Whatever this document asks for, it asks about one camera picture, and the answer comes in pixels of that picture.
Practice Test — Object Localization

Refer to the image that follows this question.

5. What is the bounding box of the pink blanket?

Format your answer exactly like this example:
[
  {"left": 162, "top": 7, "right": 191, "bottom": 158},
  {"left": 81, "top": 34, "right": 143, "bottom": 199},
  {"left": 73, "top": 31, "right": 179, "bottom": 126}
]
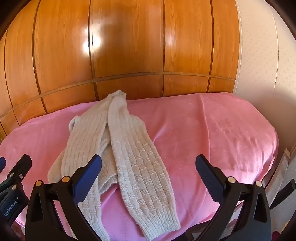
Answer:
[{"left": 0, "top": 92, "right": 279, "bottom": 241}]

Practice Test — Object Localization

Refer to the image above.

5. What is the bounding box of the wooden wardrobe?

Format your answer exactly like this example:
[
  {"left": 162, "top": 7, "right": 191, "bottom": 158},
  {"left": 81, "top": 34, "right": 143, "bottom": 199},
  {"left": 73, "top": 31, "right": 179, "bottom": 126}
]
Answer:
[{"left": 0, "top": 0, "right": 242, "bottom": 137}]

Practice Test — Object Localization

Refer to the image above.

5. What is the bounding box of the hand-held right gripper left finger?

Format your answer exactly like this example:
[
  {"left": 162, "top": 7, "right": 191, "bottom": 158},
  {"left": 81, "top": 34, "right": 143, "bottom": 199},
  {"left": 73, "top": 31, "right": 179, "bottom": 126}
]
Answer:
[{"left": 25, "top": 154, "right": 109, "bottom": 241}]

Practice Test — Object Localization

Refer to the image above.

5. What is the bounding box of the white knit sweater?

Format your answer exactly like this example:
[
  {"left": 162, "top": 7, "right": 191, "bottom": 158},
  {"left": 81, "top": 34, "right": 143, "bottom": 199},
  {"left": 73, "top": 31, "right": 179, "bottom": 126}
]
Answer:
[{"left": 47, "top": 90, "right": 181, "bottom": 241}]

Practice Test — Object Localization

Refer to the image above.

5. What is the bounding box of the black handle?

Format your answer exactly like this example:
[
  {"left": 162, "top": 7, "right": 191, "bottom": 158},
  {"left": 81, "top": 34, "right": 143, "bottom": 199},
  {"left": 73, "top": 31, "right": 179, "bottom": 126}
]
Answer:
[{"left": 269, "top": 179, "right": 296, "bottom": 210}]

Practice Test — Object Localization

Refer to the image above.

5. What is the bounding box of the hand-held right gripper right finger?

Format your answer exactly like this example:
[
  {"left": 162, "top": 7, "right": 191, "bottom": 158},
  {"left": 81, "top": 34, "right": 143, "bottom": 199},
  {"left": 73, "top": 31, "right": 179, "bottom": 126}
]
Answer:
[{"left": 195, "top": 155, "right": 271, "bottom": 241}]

